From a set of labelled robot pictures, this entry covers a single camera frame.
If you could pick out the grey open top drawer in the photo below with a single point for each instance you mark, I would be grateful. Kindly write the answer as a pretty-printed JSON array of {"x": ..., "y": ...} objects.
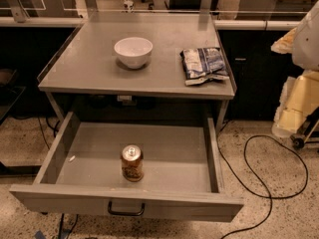
[{"x": 169, "y": 170}]

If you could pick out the blue white chip bag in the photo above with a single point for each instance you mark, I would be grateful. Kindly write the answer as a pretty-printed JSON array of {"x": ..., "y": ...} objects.
[{"x": 202, "y": 65}]

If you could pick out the white ceramic bowl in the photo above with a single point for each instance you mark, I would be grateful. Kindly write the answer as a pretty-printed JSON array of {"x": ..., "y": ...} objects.
[{"x": 133, "y": 52}]

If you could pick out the orange soda can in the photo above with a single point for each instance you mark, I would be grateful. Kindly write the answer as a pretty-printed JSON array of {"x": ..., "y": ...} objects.
[{"x": 132, "y": 163}]

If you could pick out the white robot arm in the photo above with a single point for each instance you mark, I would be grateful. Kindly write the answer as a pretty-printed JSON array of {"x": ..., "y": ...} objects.
[{"x": 302, "y": 42}]

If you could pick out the black drawer handle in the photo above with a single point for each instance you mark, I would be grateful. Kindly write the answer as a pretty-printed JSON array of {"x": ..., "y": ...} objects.
[{"x": 126, "y": 211}]

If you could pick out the grey counter cabinet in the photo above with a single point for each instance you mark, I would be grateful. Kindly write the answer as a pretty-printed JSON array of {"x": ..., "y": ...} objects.
[{"x": 89, "y": 63}]

